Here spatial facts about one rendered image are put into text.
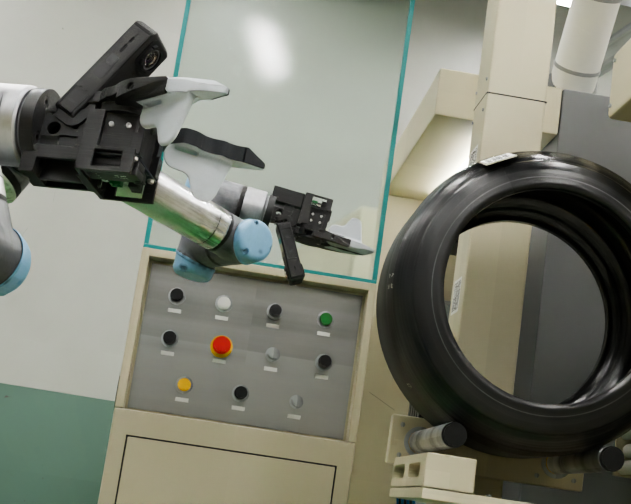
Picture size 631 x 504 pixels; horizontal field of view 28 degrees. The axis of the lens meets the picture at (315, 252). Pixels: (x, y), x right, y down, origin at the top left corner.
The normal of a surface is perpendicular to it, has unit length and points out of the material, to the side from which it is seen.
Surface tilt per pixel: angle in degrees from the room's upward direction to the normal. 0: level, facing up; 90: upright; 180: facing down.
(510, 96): 90
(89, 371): 90
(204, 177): 88
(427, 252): 88
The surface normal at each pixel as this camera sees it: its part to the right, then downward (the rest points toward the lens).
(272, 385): 0.10, -0.18
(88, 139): -0.16, -0.35
